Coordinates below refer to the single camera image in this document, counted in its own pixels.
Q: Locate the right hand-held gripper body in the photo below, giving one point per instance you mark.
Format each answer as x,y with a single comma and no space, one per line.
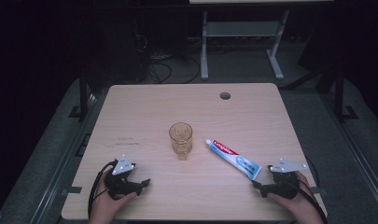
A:
284,180

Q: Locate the white and blue toothpaste tube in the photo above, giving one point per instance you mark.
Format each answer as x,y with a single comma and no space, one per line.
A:
235,158

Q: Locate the black upright post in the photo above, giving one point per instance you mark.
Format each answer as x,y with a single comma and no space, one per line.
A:
83,93
339,93

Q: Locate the amber glass cup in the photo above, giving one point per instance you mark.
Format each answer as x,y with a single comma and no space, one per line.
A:
180,140

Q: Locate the white metal stand frame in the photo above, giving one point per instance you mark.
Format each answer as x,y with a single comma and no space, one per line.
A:
239,29

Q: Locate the aluminium floor rail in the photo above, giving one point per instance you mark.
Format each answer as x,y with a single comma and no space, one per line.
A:
62,161
354,146

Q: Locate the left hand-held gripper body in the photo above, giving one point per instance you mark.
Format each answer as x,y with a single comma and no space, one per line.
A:
123,182

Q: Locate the person's right hand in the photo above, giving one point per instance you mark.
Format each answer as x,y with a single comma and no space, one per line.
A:
300,205

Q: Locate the person's left hand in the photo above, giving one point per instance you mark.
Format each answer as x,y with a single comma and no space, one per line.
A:
107,203

